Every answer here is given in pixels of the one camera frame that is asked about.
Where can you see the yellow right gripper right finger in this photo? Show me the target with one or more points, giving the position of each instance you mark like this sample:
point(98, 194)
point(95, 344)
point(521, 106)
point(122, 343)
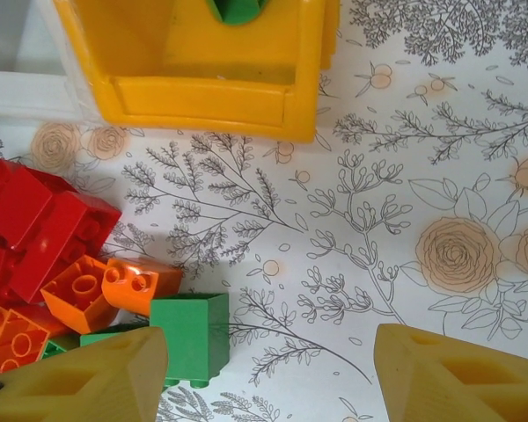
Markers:
point(457, 387)

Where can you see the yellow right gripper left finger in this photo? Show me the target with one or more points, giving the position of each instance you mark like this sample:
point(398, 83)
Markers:
point(70, 387)

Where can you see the green lego brick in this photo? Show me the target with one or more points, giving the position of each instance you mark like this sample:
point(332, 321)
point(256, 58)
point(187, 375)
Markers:
point(110, 337)
point(189, 334)
point(59, 347)

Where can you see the long orange lego brick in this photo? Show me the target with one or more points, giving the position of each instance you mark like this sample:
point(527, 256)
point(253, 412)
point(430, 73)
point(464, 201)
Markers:
point(13, 334)

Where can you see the small orange lego brick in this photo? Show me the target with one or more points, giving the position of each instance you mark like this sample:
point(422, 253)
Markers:
point(83, 307)

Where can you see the orange sloped lego piece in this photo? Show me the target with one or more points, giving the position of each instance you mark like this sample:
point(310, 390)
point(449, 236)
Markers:
point(158, 285)

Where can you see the floral patterned table cover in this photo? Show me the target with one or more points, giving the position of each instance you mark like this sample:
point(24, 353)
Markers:
point(356, 220)

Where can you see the white plastic bin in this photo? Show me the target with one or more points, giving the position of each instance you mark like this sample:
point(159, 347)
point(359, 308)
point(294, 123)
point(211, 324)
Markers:
point(26, 92)

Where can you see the yellow plastic bin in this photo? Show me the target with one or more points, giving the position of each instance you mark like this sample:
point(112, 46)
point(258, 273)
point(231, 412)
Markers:
point(202, 103)

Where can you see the green round lego piece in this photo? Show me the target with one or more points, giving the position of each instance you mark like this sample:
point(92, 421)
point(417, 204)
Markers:
point(242, 13)

